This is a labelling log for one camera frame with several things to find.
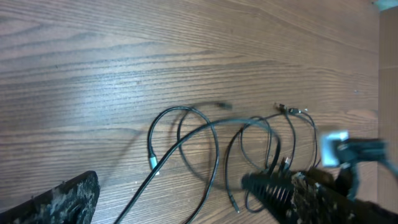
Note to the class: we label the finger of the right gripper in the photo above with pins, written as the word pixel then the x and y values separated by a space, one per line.
pixel 274 192

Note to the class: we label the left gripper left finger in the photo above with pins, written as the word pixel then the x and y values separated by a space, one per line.
pixel 73 201

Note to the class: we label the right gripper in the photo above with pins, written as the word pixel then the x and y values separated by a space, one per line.
pixel 350 153

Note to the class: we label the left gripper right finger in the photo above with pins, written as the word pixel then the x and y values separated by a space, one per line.
pixel 314 203

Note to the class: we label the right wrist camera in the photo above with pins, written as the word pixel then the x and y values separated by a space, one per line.
pixel 329 141

